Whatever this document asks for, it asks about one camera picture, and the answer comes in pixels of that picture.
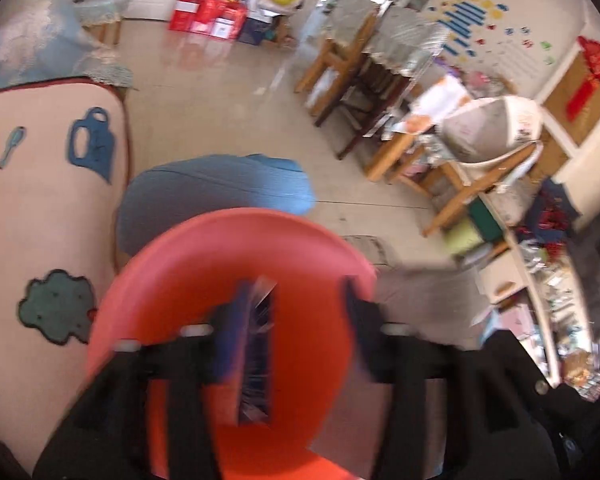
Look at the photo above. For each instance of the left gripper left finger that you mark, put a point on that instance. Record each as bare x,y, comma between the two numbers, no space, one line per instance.
104,435

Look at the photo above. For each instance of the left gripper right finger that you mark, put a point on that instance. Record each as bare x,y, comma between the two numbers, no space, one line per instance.
395,357

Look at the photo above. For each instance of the pink plastic bucket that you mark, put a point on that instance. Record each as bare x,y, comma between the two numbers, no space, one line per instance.
183,274

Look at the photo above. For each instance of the green trash bin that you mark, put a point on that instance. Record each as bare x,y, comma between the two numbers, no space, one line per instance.
462,237

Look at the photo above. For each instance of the white TV cabinet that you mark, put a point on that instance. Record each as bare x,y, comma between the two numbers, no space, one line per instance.
521,276

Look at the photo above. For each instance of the dark flower bouquet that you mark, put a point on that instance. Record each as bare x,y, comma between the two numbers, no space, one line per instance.
549,220

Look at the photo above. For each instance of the wooden chair with cover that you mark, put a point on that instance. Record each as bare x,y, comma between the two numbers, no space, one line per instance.
484,143

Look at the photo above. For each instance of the blue jeans knee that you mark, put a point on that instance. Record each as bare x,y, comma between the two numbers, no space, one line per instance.
162,197

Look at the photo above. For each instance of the dark wooden chair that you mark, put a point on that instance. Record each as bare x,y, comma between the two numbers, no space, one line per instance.
364,98

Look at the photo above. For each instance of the pink sofa cushion with appliques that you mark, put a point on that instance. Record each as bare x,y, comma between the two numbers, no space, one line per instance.
64,165

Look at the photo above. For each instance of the wooden dining chair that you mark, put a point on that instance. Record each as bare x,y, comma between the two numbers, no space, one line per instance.
328,77

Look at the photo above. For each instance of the red Chinese knot decoration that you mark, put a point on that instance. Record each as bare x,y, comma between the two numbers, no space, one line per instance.
591,52

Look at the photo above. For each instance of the red gift boxes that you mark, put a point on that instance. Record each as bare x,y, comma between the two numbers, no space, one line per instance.
219,19

